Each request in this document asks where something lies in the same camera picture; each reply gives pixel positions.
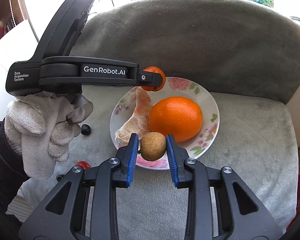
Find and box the dark plum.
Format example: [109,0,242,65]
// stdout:
[81,124,91,135]

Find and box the grey blanket backrest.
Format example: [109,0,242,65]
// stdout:
[71,0,300,103]

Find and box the peeled pomelo segment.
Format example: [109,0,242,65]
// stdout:
[114,87,152,144]

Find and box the floral white plate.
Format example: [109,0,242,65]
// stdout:
[110,77,220,159]

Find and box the left white gloved hand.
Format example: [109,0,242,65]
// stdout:
[5,92,94,179]

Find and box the red cherry tomato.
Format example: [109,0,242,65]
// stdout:
[76,161,91,169]

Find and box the large orange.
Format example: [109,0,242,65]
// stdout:
[149,96,204,142]

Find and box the left black sleeve forearm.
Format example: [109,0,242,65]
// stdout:
[0,121,32,215]

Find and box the brown longan fruit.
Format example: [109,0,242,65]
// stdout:
[140,132,166,161]

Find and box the small tangerine with stem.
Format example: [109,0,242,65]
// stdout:
[141,66,166,92]

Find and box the white cabinet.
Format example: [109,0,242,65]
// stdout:
[0,20,38,121]

